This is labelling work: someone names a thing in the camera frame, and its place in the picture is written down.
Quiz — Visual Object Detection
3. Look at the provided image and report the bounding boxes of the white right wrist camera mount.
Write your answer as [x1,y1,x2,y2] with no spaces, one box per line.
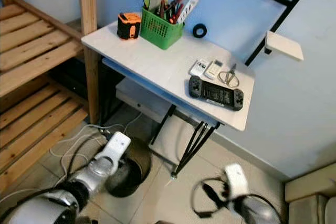
[223,164,250,201]

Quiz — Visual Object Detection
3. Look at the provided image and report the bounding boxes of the white power strip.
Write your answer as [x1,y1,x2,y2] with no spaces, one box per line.
[181,0,200,24]

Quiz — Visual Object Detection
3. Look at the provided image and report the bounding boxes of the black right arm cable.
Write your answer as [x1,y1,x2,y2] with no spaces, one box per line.
[191,178,237,219]

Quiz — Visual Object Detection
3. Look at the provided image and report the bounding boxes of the beige cabinet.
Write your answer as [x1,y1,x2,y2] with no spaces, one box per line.
[285,162,336,224]

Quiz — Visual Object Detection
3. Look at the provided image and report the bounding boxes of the black handheld game console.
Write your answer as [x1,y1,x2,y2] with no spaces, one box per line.
[188,75,245,111]

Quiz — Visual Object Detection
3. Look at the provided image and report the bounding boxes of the white remote control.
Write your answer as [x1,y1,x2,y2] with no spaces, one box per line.
[190,58,211,77]
[205,60,225,80]

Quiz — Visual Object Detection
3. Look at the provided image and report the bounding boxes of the white desk with black legs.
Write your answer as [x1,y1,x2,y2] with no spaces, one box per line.
[81,19,256,178]

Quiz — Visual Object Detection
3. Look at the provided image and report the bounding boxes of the small white wall shelf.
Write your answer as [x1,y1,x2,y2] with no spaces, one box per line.
[264,30,305,61]

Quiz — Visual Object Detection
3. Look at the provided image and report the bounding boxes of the orange black tape measure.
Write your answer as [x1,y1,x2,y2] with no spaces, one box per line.
[117,12,142,40]

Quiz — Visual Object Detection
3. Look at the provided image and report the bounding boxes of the wooden slatted rack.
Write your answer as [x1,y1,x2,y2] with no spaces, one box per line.
[0,0,100,193]

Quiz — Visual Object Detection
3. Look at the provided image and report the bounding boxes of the white cable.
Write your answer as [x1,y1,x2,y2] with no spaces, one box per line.
[50,123,111,156]

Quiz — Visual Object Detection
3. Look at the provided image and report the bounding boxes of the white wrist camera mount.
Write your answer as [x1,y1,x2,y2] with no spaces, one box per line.
[104,132,131,168]
[223,164,250,201]

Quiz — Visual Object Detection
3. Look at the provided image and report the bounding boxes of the scissors with beige handles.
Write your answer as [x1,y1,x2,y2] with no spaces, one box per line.
[219,63,240,88]

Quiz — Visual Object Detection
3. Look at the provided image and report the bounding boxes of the black metal wall frame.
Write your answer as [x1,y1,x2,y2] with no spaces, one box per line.
[215,0,322,67]

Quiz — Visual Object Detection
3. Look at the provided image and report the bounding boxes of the black round bin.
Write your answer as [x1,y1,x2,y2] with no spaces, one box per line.
[104,139,153,198]

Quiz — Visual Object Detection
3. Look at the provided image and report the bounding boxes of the green plastic basket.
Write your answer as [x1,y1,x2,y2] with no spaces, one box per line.
[141,7,184,50]

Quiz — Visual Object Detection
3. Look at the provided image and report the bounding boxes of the black tape roll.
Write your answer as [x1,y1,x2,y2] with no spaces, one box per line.
[192,23,207,38]

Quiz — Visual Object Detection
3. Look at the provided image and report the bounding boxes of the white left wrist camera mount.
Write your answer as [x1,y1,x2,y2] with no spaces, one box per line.
[104,132,131,168]

